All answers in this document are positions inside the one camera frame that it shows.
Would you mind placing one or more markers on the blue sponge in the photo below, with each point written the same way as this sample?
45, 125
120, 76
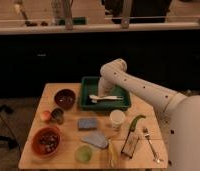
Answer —
87, 124

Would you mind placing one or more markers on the metal tin can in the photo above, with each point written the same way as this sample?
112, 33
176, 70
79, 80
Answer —
58, 115

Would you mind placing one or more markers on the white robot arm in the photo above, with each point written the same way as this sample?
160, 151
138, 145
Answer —
184, 112

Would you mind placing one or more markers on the orange bowl with contents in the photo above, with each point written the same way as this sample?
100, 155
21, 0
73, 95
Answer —
45, 142

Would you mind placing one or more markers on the grey-blue folded cloth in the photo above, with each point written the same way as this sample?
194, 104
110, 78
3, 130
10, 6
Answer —
96, 138

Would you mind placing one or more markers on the purple bowl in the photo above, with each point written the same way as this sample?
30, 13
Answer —
65, 98

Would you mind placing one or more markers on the silver fork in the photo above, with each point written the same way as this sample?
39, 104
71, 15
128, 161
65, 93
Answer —
155, 154

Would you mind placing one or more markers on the white paper cup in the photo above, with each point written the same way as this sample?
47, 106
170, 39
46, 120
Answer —
117, 118

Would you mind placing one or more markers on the peach fruit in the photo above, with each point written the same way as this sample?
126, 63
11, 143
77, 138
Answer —
45, 116

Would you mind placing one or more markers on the green-handled grater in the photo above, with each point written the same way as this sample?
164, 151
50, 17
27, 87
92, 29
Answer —
132, 138

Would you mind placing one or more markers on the green plastic tray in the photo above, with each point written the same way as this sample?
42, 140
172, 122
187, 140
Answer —
89, 86

